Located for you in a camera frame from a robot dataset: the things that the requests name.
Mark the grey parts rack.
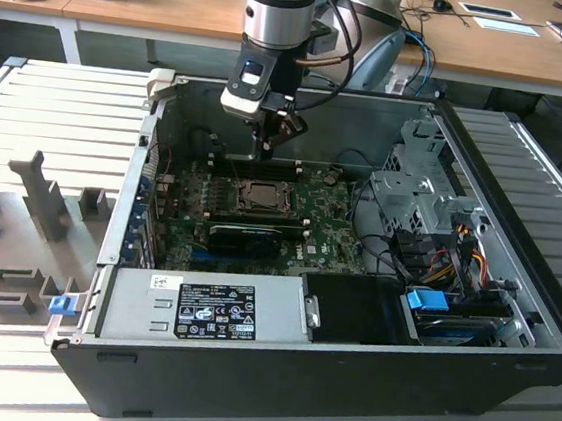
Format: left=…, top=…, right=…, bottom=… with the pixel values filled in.
left=0, top=145, right=123, bottom=342

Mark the silver metal drive cage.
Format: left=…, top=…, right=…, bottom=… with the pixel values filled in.
left=362, top=113, right=495, bottom=243

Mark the pale blue sheet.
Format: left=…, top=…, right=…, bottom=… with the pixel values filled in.
left=471, top=16, right=544, bottom=39

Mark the blue plastic case latch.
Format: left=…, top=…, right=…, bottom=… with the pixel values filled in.
left=47, top=294, right=78, bottom=320

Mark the silver CPU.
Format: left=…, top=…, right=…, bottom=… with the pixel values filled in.
left=249, top=183, right=285, bottom=208

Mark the thin red wire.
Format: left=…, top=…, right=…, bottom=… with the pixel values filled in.
left=155, top=146, right=179, bottom=183

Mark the CPU socket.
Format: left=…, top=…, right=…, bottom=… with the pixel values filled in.
left=230, top=174, right=301, bottom=219

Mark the black graphics card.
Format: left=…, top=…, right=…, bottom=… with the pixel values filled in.
left=204, top=218, right=284, bottom=261

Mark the black open PC case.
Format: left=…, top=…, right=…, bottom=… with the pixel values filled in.
left=43, top=61, right=562, bottom=421

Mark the green motherboard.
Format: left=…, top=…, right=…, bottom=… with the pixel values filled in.
left=153, top=150, right=377, bottom=291

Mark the metal socket cover frame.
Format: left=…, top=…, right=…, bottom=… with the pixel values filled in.
left=233, top=177, right=299, bottom=218

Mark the thin metal locking lever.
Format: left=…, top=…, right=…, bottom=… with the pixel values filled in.
left=229, top=159, right=248, bottom=189
left=237, top=203, right=300, bottom=220

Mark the black looped wire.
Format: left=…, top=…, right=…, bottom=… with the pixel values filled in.
left=333, top=145, right=375, bottom=182

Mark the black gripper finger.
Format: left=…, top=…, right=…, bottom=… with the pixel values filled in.
left=272, top=110, right=312, bottom=151
left=249, top=111, right=279, bottom=164

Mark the wooden office desk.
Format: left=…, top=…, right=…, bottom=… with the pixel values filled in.
left=0, top=0, right=562, bottom=116

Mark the silver power supply unit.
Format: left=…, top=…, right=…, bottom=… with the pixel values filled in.
left=95, top=255, right=316, bottom=361

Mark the copper coloured cable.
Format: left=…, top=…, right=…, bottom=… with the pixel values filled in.
left=293, top=49, right=350, bottom=74

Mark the white framed desk cable port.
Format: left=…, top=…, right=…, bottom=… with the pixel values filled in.
left=457, top=1, right=523, bottom=22

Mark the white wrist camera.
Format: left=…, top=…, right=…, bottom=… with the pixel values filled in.
left=218, top=52, right=279, bottom=121

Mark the blue disk carrier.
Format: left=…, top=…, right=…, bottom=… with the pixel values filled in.
left=404, top=286, right=450, bottom=315

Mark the yellow and red wire bundle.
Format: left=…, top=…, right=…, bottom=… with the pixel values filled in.
left=424, top=219, right=493, bottom=293

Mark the blue cable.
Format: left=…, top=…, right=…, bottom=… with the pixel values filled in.
left=398, top=30, right=439, bottom=100

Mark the black hard disk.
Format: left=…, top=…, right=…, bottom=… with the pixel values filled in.
left=410, top=307, right=512, bottom=354

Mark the blue expansion slot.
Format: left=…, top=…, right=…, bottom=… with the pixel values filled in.
left=190, top=248, right=218, bottom=265

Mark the black RAM slot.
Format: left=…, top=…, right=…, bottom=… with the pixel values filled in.
left=211, top=160, right=302, bottom=185
left=207, top=205, right=313, bottom=231
left=209, top=150, right=303, bottom=173
left=207, top=215, right=306, bottom=239

